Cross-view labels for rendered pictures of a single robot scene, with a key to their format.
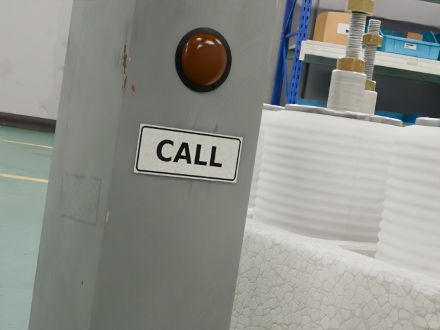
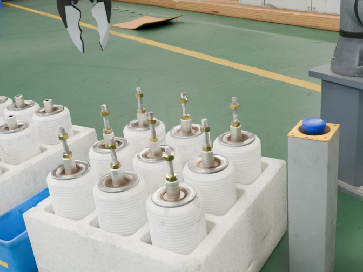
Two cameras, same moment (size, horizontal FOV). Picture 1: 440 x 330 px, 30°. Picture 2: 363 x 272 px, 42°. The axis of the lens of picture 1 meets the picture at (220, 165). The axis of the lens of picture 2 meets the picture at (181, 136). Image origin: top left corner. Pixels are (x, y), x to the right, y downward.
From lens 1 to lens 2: 1.14 m
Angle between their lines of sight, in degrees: 110
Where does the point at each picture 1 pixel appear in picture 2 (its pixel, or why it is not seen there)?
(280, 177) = (233, 187)
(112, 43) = (336, 154)
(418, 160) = (257, 150)
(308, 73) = not seen: outside the picture
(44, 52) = not seen: outside the picture
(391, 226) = (255, 169)
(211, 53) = not seen: hidden behind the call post
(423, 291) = (280, 167)
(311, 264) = (267, 187)
